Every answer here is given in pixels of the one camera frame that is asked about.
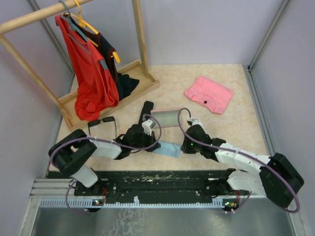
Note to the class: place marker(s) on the black sunglasses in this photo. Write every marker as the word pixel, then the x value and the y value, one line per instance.
pixel 104 120

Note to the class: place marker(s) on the black glasses case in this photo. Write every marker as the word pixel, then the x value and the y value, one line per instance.
pixel 146 109

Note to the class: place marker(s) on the dark navy garment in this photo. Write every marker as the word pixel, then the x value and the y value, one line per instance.
pixel 124 83

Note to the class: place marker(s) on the yellow clothes hanger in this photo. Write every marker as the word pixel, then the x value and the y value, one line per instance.
pixel 85 24

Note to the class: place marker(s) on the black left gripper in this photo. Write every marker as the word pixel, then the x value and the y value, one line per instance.
pixel 151 139

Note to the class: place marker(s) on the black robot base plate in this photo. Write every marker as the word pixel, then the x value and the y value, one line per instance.
pixel 153 189

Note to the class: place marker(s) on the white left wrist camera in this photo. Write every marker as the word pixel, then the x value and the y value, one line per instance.
pixel 147 126

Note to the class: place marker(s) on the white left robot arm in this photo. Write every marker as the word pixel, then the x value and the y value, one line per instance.
pixel 70 155

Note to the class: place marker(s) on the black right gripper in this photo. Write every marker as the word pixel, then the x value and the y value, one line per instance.
pixel 185 148

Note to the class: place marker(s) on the pink glasses case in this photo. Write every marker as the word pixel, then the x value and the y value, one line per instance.
pixel 167 117

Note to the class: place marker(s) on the grey clothes hanger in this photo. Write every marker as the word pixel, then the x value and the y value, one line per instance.
pixel 71 25

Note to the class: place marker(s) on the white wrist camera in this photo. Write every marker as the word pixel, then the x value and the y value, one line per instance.
pixel 147 126
pixel 193 122

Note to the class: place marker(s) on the pink folded t-shirt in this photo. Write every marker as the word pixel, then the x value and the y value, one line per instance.
pixel 209 94

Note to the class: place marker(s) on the wooden clothes rack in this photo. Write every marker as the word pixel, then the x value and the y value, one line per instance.
pixel 66 104

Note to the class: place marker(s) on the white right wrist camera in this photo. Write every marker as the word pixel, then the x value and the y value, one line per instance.
pixel 193 122

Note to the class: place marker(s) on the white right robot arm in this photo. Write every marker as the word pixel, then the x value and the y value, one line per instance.
pixel 272 176

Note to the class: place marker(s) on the red tank top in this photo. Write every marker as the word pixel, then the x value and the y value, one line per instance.
pixel 91 81

